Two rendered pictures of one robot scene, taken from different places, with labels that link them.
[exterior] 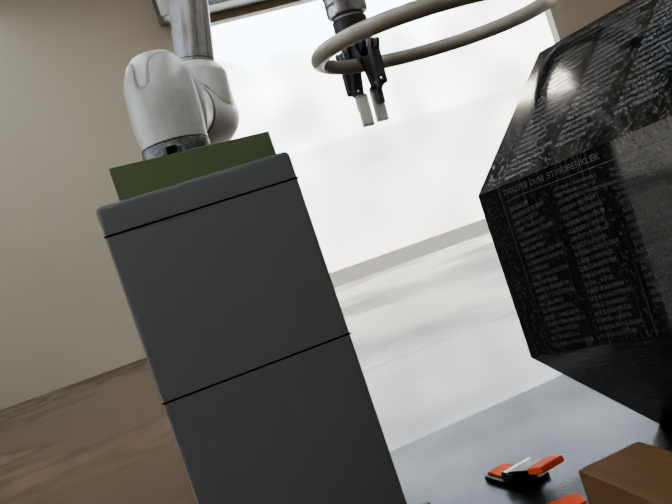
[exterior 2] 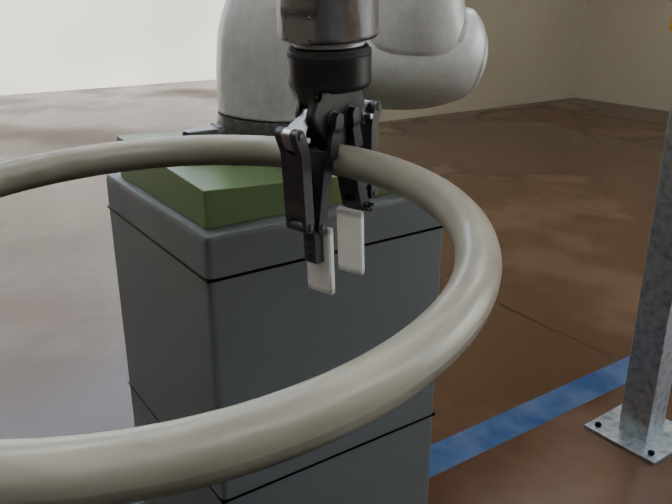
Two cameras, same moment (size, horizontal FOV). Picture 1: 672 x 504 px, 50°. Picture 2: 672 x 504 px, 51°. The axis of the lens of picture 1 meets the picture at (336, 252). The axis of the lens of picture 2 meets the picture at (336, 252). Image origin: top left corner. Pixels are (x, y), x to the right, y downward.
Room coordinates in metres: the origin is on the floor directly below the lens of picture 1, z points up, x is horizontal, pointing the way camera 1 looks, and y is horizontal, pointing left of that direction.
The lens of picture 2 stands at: (1.35, -0.80, 1.09)
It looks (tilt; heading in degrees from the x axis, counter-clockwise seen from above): 20 degrees down; 70
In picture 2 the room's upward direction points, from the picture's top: straight up
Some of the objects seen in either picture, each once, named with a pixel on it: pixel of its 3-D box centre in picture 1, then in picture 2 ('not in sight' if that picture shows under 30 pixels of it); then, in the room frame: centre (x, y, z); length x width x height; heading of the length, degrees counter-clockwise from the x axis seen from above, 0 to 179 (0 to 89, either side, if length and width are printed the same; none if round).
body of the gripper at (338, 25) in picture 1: (353, 38); (330, 94); (1.56, -0.19, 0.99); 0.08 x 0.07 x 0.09; 34
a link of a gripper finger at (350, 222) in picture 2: (365, 110); (350, 241); (1.59, -0.16, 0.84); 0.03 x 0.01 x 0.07; 124
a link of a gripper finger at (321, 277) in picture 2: (379, 104); (320, 258); (1.55, -0.19, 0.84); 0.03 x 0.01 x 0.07; 124
